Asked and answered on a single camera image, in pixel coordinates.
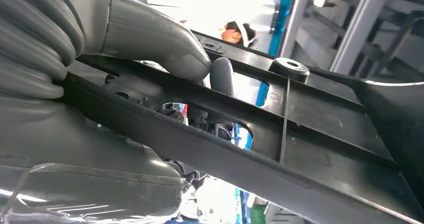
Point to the person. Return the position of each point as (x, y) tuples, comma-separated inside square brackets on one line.
[(232, 34)]

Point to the blue metal frame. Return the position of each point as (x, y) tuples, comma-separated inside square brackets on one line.
[(281, 17)]

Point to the green crate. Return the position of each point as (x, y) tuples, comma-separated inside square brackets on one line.
[(257, 215)]

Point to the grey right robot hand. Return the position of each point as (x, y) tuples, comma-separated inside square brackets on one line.
[(82, 169)]

